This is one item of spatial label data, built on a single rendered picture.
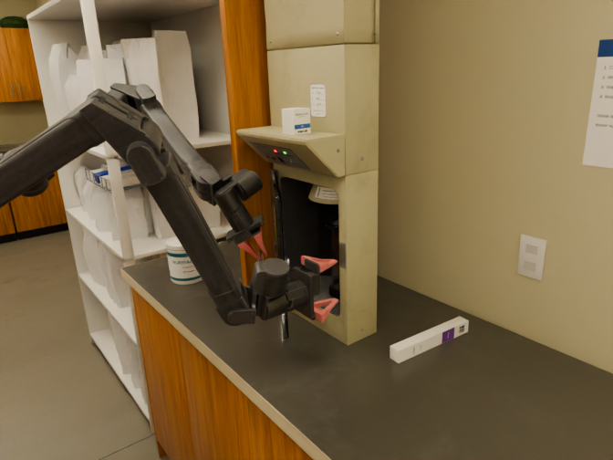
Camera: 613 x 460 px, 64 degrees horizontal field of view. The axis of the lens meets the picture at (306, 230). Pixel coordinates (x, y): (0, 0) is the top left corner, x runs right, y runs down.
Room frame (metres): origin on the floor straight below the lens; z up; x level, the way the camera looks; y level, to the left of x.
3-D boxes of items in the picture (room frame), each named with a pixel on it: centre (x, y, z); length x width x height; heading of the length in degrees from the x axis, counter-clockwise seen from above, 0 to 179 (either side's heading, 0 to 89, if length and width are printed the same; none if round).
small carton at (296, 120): (1.23, 0.02, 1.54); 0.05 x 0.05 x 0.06; 37
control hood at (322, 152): (1.26, 0.04, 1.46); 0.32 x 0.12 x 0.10; 37
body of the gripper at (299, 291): (0.96, 0.03, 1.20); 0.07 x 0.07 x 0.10; 37
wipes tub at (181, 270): (1.68, 0.44, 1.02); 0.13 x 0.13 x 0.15
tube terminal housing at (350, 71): (1.37, -0.11, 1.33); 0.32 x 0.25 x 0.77; 37
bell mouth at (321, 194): (1.34, -0.10, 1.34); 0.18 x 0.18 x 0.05
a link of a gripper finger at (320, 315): (1.00, -0.03, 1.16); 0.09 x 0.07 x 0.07; 127
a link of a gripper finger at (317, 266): (1.00, -0.03, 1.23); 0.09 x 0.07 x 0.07; 127
